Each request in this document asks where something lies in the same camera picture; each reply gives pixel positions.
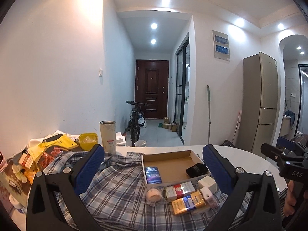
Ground pink blue patterned box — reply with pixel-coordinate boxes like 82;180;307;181
200;187;219;209

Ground beige cardboard small box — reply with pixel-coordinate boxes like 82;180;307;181
198;176;217;194

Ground yellow blue cigarette pack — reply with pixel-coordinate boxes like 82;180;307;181
172;191;206;215

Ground black fuzzy pouch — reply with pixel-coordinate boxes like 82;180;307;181
186;163;208;178

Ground red white cigarette carton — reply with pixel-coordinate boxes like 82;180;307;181
164;182;196;202

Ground cardboard tray box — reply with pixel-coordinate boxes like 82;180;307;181
141;150;211;190

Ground beige makeup sponge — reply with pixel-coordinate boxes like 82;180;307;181
146;188;162;202

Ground dark blue purple box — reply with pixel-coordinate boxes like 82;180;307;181
145;166;162;184

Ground person's right hand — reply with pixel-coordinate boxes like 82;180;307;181
283;180;296;217

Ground striped grey towel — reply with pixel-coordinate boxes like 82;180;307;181
278;188;288;211

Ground pink white stick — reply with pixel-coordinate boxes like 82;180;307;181
232;110;242;144

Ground yellow snack bag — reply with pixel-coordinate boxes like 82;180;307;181
28;134;81;171

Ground black box on floor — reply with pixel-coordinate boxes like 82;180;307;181
222;140;235;148

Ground gold refrigerator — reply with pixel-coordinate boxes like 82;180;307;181
235;52;278;158

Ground blue plaid shirt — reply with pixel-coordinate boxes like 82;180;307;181
43;151;249;231

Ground yellow plastic container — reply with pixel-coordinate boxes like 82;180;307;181
78;133;98;151

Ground white foam boxes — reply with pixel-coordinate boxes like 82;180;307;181
116;132;126;146

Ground cardboard boxes on floor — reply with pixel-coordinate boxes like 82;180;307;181
158;117;177;132

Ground black bicycle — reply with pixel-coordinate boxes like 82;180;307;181
125;101;151;147

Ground white plastic bag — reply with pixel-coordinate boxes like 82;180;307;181
138;117;147;128

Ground black glass sliding door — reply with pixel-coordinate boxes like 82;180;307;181
174;39;190;143

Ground dark red entrance door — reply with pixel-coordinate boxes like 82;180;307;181
135;59;169;119

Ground mop with green handle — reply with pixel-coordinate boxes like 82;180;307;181
207;85;211;144

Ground electrical panel on wall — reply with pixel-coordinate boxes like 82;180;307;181
212;30;230;62

